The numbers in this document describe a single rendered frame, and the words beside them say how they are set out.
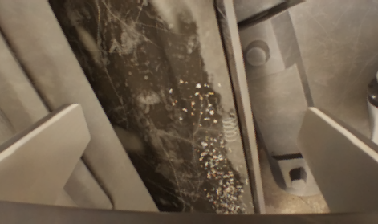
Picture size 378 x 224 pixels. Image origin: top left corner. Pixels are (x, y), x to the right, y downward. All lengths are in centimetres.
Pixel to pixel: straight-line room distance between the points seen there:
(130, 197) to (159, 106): 15
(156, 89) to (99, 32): 12
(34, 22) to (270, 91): 44
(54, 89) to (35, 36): 6
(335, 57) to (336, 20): 7
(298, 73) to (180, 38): 30
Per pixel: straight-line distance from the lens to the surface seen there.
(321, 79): 52
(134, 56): 31
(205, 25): 25
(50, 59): 26
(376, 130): 37
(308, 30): 48
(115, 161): 31
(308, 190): 70
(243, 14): 44
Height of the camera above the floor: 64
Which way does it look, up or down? 50 degrees down
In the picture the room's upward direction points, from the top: 146 degrees counter-clockwise
